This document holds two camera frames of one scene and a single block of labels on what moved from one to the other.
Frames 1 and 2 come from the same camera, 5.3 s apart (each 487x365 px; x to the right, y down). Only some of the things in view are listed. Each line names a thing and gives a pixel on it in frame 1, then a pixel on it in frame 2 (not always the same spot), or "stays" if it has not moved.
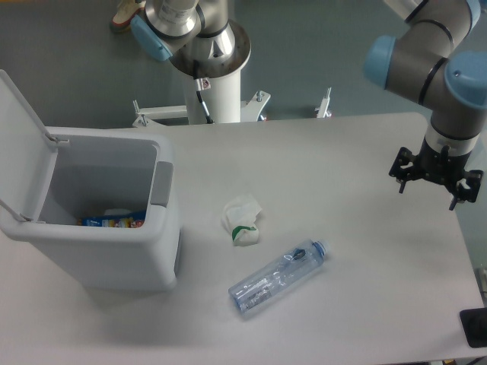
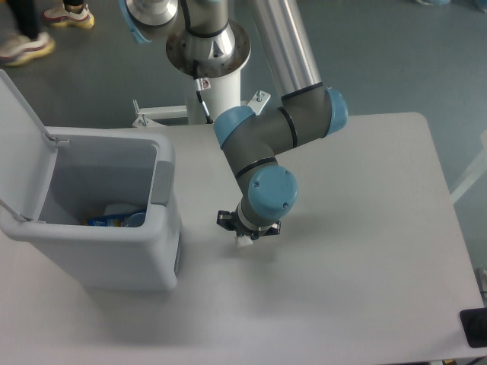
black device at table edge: x=474 y=323 stays
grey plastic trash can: x=102 y=172 stays
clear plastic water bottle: x=273 y=280 to x=136 y=220
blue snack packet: x=126 y=221 stays
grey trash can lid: x=28 y=153 stays
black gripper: x=443 y=165 to x=231 y=220
